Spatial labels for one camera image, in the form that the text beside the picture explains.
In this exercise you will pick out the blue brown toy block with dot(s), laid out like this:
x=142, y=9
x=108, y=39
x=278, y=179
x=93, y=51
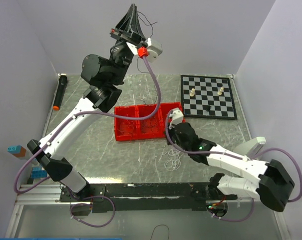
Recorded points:
x=19, y=152

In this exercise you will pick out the white chess pawn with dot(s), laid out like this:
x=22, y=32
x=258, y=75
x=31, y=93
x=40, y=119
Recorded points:
x=192, y=92
x=220, y=91

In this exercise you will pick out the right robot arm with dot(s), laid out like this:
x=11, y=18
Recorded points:
x=268, y=182

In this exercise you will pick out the red three-compartment bin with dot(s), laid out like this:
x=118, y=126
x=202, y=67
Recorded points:
x=151, y=128

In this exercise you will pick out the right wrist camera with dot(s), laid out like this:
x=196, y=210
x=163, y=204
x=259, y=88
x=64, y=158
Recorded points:
x=175, y=117

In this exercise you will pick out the white stand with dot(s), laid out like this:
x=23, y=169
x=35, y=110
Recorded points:
x=251, y=147

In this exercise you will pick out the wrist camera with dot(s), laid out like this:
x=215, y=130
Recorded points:
x=175, y=117
x=154, y=49

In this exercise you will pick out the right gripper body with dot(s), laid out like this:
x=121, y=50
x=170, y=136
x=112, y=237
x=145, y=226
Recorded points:
x=172, y=135

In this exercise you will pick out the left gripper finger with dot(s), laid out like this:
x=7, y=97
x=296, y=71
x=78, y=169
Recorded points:
x=127, y=22
x=136, y=24

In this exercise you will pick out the white chess pawn right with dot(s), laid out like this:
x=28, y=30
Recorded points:
x=220, y=91

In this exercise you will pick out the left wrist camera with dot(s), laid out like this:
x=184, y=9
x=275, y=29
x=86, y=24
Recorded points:
x=154, y=49

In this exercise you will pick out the aluminium frame rail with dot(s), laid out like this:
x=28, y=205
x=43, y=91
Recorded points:
x=45, y=194

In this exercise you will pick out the black marker orange cap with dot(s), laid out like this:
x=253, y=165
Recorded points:
x=62, y=84

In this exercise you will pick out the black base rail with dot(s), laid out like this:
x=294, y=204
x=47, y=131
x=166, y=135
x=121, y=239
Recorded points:
x=148, y=196

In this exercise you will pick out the chessboard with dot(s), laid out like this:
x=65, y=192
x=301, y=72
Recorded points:
x=206, y=88

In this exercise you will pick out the blue white block stack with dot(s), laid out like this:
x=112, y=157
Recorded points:
x=38, y=172

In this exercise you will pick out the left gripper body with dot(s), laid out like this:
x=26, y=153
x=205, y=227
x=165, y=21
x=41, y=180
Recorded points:
x=130, y=37

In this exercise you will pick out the white chess pawn left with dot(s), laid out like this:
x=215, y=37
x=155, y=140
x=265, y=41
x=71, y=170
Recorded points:
x=192, y=92

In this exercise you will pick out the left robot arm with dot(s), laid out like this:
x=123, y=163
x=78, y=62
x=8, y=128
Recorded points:
x=103, y=76

